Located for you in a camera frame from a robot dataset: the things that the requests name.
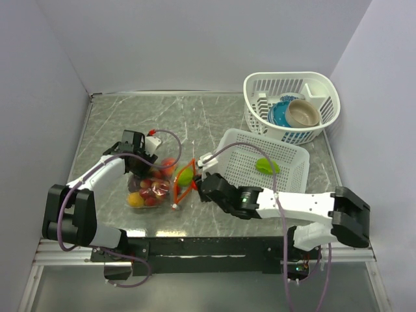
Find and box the yellow orange fake fruit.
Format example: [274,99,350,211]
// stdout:
[127,192,145,208]

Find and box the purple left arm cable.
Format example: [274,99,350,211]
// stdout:
[57,129,183,253]

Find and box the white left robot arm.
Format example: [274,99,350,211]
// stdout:
[42,130,162,261]

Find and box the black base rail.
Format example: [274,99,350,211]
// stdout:
[35,233,326,277]

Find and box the beige ceramic bowl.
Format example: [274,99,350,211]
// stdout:
[285,99,320,128]

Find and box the blue patterned plate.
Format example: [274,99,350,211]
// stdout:
[279,92,305,101]

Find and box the clear zip top bag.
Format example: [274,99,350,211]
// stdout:
[127,159,198,210]

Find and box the blue bowl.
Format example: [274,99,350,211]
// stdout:
[267,101,290,127]

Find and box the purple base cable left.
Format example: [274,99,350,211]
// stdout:
[104,257,155,289]

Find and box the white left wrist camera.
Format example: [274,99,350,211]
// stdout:
[145,129,163,156]

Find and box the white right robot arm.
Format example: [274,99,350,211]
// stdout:
[193,174,371,259]

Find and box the green fake pepper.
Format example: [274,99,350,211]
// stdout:
[255,158,280,176]

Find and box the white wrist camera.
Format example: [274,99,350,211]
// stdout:
[197,153,218,180]
[145,129,163,156]

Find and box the white dish rack basket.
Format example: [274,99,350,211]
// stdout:
[243,71,341,145]

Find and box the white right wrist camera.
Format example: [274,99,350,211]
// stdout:
[197,153,218,180]

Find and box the red fake peach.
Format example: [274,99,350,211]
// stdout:
[161,157,176,178]

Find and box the green fake apple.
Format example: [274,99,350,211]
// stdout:
[175,167,194,187]

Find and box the white perforated basket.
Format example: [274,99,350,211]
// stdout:
[213,127,311,194]

